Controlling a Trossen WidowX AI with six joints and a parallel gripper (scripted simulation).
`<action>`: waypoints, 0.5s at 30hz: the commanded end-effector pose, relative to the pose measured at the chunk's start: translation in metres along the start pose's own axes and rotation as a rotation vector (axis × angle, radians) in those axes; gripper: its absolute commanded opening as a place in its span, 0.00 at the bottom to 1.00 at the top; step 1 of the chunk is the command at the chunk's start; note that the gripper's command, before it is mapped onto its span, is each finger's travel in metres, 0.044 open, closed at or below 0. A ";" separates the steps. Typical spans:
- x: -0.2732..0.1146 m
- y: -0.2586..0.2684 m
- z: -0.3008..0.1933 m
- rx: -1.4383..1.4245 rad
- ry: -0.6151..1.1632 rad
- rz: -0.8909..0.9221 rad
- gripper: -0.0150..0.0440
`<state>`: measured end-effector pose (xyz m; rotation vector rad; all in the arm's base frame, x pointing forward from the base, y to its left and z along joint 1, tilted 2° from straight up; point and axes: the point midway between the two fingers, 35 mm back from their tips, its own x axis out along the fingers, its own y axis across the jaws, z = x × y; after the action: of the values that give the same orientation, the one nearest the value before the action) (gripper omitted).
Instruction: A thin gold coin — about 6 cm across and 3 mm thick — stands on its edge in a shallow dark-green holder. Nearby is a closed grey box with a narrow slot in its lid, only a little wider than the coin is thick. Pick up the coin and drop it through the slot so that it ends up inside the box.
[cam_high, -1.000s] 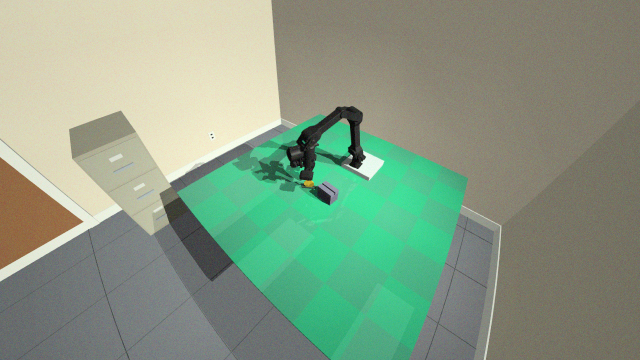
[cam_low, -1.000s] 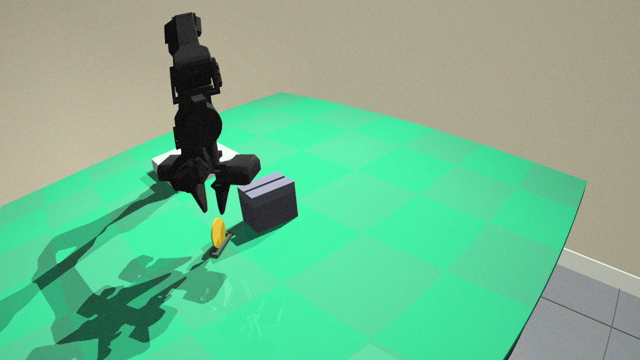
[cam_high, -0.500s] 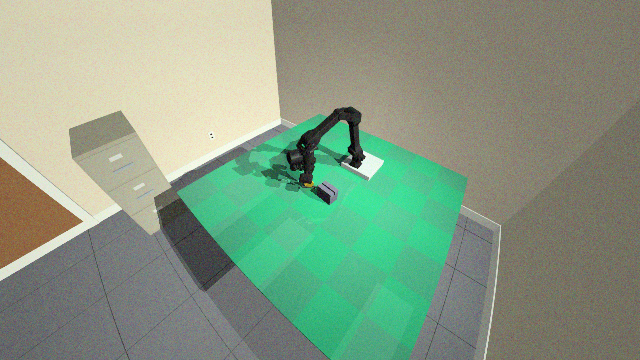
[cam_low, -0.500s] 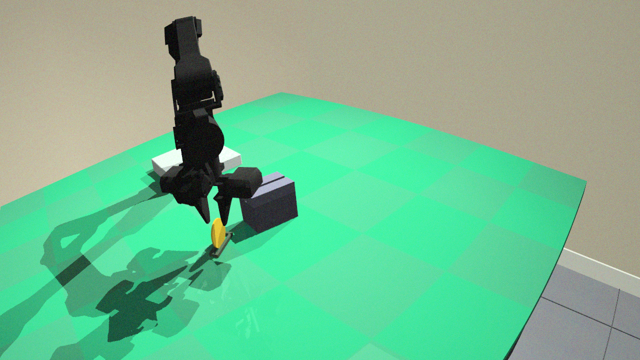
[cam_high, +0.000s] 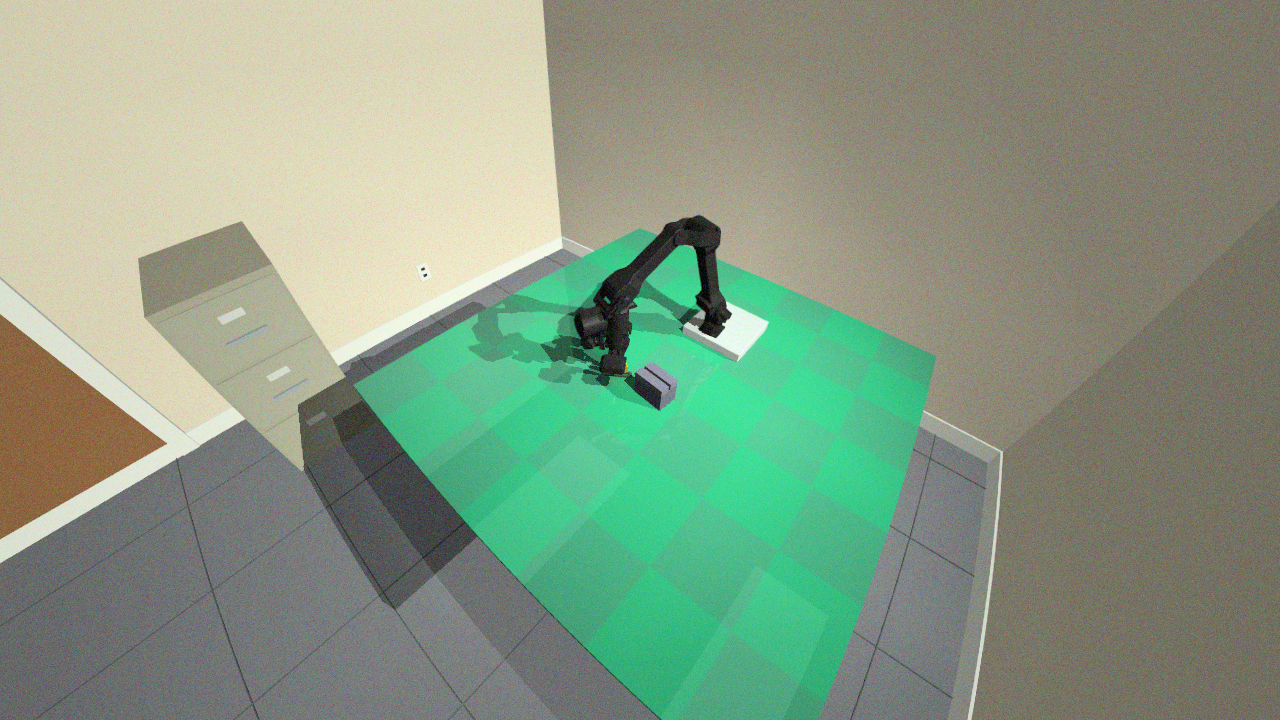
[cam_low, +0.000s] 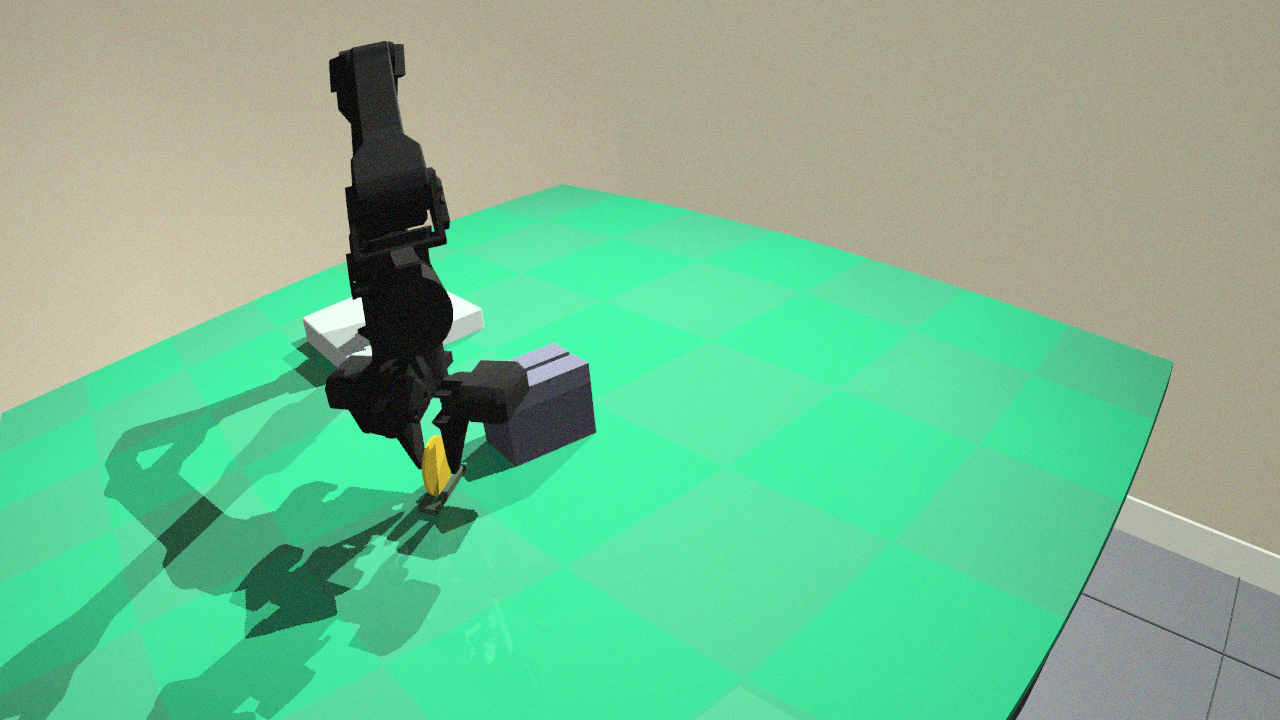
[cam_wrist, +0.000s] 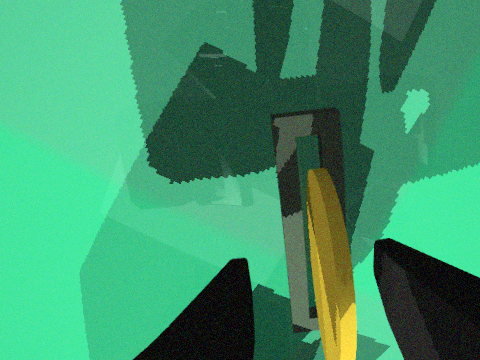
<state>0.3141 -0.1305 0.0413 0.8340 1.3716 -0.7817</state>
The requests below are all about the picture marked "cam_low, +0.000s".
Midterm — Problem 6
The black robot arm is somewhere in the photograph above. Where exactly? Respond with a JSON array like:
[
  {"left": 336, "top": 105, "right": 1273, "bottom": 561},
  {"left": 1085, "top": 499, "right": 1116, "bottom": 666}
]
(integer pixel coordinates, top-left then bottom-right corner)
[{"left": 329, "top": 41, "right": 453, "bottom": 439}]

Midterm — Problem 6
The gold coin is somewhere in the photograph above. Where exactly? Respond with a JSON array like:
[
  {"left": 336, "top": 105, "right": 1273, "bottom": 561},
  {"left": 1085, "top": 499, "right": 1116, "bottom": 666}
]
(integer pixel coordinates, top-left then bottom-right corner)
[{"left": 422, "top": 436, "right": 451, "bottom": 496}]

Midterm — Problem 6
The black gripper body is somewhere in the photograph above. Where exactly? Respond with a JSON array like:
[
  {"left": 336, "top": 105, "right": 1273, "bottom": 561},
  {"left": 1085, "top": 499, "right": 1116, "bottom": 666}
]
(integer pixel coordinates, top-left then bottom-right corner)
[{"left": 325, "top": 343, "right": 529, "bottom": 425}]

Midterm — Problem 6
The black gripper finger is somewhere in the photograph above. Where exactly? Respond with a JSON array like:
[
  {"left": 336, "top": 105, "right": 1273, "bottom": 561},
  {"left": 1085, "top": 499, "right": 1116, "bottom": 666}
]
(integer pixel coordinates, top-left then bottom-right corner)
[
  {"left": 431, "top": 410, "right": 468, "bottom": 474},
  {"left": 397, "top": 421, "right": 425, "bottom": 469}
]

